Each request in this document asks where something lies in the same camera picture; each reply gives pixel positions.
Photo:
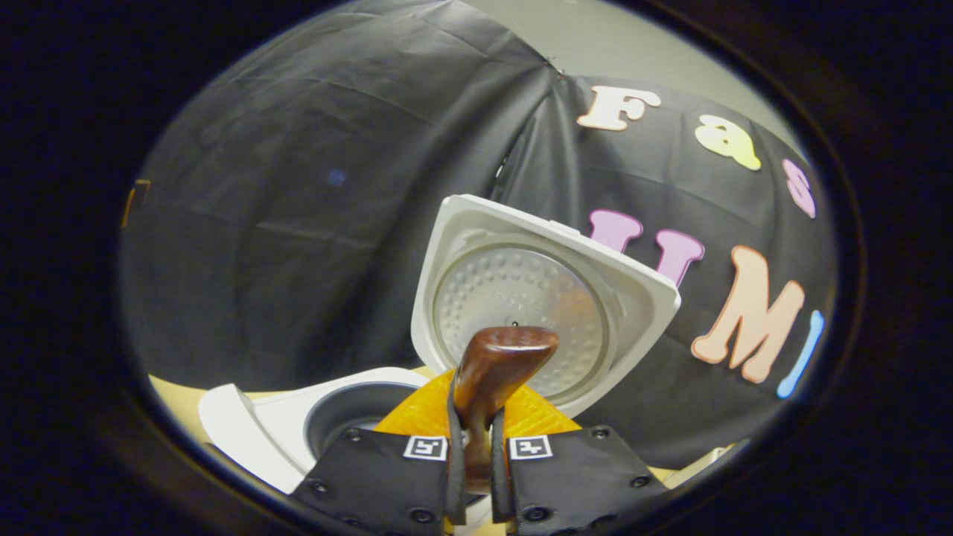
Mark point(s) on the brown wooden spoon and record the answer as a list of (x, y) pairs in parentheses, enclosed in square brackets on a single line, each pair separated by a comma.
[(499, 365)]

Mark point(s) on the black backdrop cloth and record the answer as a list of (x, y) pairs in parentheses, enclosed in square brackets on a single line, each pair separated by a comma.
[(298, 223)]

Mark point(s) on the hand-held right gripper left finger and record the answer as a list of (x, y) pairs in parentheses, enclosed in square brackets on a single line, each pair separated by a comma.
[(456, 476)]

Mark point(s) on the white rice cooker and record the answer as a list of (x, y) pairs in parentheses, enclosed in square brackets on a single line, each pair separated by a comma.
[(476, 231)]

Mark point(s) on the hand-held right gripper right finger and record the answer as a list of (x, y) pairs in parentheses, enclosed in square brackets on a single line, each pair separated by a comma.
[(500, 484)]

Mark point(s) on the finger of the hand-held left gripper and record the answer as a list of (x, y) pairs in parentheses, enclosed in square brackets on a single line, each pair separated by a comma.
[(134, 201)]

